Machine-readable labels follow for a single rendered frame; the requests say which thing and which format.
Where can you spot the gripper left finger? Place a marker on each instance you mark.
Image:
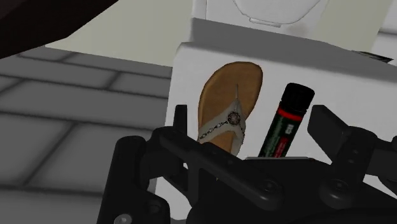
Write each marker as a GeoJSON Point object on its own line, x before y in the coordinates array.
{"type": "Point", "coordinates": [217, 161]}

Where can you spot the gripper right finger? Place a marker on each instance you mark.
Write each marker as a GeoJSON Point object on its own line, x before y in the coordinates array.
{"type": "Point", "coordinates": [350, 149]}

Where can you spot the white toilet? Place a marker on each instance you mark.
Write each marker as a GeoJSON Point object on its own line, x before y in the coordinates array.
{"type": "Point", "coordinates": [341, 86]}

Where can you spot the black tube with red band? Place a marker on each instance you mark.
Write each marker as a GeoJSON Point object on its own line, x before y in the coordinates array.
{"type": "Point", "coordinates": [296, 96]}

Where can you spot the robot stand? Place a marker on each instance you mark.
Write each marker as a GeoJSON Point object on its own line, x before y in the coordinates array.
{"type": "Point", "coordinates": [31, 18]}

